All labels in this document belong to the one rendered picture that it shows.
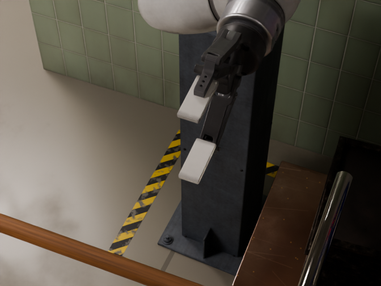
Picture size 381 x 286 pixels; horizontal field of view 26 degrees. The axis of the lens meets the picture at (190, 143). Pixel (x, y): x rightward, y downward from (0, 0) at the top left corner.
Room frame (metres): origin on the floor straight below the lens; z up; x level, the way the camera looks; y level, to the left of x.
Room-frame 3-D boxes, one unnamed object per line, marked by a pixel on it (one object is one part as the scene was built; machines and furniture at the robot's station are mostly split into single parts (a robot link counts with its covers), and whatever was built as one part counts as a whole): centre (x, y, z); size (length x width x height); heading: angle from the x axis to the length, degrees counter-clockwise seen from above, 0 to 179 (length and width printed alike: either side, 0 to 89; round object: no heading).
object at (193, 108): (0.66, -0.01, 1.56); 0.07 x 0.03 x 0.01; 158
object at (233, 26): (0.79, -0.06, 1.49); 0.09 x 0.07 x 0.08; 158
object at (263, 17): (0.86, -0.09, 1.49); 0.09 x 0.06 x 0.09; 68
